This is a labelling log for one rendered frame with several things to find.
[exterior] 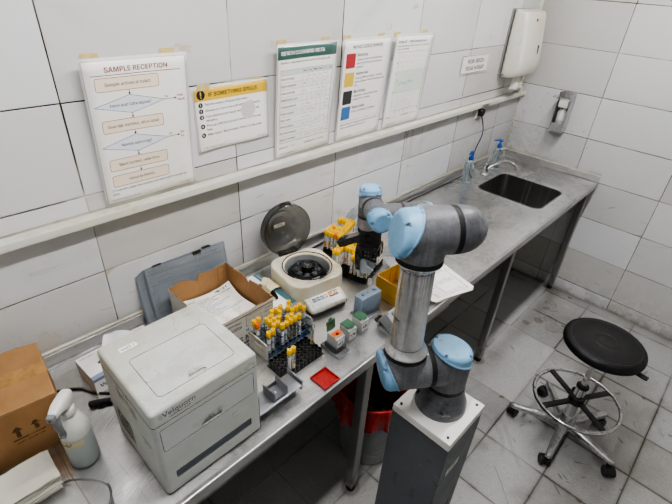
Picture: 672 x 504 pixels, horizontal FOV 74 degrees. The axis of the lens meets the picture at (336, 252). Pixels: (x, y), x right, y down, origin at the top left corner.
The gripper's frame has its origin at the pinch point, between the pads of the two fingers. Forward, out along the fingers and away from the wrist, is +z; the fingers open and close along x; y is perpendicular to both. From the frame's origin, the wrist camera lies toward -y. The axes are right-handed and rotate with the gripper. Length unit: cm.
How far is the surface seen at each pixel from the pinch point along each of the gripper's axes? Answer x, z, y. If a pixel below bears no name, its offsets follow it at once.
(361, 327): -14.1, 12.6, 7.0
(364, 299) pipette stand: -6.0, 6.5, 4.7
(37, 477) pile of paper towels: -100, 10, -44
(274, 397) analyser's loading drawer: -56, 9, -4
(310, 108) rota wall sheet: 31, -49, -35
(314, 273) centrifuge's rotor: -1.0, 5.1, -18.0
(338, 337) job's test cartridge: -25.8, 9.0, 3.0
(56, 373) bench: -74, 13, -72
